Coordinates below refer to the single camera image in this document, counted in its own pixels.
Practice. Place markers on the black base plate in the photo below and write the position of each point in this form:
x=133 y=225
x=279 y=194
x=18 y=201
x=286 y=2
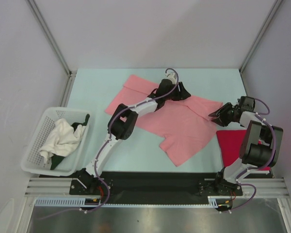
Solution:
x=153 y=188

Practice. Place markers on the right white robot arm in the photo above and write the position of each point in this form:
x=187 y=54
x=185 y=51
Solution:
x=254 y=148

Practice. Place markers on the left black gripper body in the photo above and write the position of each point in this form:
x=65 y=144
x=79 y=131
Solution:
x=176 y=95

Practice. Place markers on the white slotted cable duct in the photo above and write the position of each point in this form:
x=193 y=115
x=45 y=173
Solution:
x=70 y=202

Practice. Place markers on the folded red t shirt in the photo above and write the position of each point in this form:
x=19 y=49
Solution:
x=230 y=142

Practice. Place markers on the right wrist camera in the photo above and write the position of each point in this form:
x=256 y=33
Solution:
x=246 y=104

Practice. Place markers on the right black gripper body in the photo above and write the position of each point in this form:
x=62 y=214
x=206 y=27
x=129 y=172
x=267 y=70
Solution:
x=226 y=114

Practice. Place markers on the pink t shirt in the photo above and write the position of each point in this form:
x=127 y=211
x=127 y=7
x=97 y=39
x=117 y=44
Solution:
x=185 y=125

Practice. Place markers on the white crumpled t shirt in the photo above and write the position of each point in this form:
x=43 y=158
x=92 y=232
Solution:
x=60 y=142

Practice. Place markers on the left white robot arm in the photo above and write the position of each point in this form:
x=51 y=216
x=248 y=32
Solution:
x=123 y=120

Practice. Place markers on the dark green t shirt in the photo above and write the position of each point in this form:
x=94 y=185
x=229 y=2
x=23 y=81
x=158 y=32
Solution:
x=57 y=162

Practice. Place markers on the white plastic basket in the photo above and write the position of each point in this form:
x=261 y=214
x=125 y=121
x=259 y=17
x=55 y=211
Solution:
x=34 y=163

